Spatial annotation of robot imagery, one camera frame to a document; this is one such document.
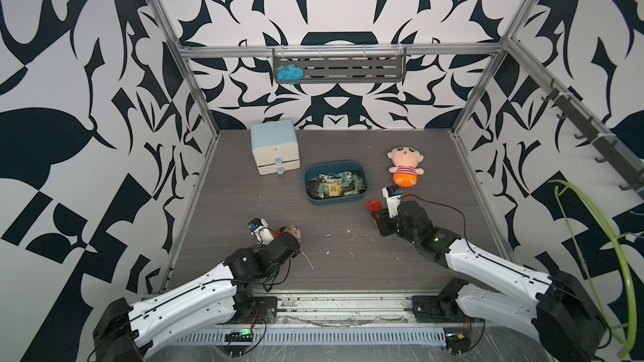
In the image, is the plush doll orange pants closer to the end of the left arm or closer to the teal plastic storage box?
the teal plastic storage box

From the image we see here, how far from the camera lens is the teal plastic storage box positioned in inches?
38.1

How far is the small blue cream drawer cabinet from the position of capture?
0.97 m

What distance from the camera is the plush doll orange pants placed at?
992mm

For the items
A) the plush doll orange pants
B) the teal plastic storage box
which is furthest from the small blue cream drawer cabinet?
the plush doll orange pants

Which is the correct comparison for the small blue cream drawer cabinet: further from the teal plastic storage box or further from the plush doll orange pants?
the plush doll orange pants
